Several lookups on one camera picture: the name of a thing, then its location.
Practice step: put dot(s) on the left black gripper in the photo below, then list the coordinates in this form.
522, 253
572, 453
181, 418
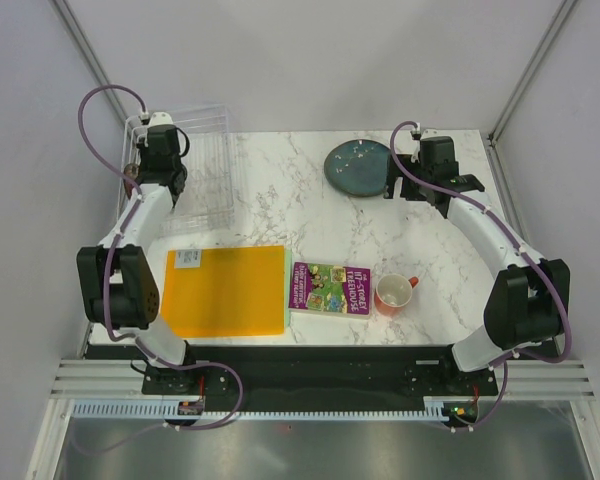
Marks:
143, 153

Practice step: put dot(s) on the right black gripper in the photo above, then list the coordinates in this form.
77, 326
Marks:
406, 190

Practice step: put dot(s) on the red floral bowl plate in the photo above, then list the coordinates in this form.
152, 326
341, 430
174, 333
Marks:
130, 172

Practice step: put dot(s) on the dark teal speckled plate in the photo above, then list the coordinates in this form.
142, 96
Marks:
358, 168

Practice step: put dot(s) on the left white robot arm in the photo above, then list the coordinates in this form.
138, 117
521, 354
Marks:
118, 287

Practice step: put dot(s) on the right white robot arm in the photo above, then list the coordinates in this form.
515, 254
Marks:
527, 309

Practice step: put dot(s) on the orange mug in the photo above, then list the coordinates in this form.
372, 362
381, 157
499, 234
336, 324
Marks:
393, 292

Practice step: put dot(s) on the purple treehouse book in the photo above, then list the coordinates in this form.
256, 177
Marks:
334, 290

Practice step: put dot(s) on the orange plastic folder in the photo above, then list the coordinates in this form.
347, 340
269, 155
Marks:
226, 292

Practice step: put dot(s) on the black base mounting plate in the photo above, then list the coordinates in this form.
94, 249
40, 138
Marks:
315, 378

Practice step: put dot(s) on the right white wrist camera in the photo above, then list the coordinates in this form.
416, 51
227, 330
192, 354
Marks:
425, 133

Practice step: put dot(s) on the white wire dish rack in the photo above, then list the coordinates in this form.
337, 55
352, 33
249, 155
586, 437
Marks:
207, 202

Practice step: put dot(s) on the white cable duct rail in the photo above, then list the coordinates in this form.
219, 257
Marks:
180, 410

